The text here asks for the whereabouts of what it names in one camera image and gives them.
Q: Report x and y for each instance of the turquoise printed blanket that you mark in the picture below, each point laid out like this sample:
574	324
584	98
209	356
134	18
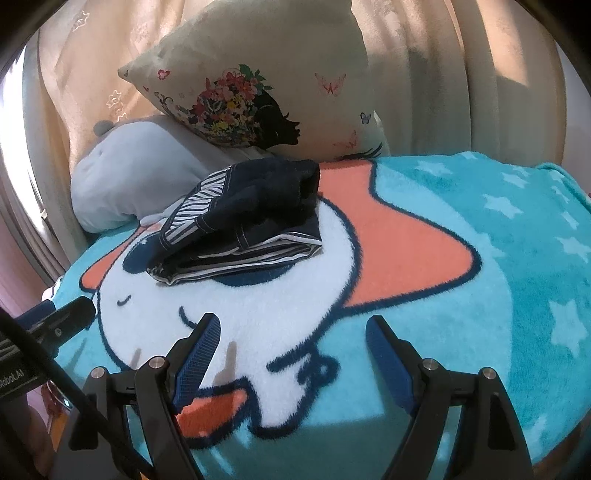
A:
461	300

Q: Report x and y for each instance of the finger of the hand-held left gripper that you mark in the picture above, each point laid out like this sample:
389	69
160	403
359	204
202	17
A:
69	318
39	310

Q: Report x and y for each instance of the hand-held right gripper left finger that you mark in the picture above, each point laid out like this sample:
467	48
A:
198	356

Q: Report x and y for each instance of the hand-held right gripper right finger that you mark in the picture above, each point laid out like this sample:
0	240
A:
388	361

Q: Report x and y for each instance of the floral print cushion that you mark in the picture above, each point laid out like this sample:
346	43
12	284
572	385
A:
277	55

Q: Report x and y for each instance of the grey plush pillow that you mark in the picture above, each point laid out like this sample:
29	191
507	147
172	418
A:
124	175

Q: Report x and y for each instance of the white bed frame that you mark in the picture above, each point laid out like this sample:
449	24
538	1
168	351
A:
51	184

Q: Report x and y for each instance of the striped navy pants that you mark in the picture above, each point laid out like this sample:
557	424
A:
258	194

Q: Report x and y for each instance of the beige curtain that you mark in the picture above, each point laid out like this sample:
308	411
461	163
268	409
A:
438	92

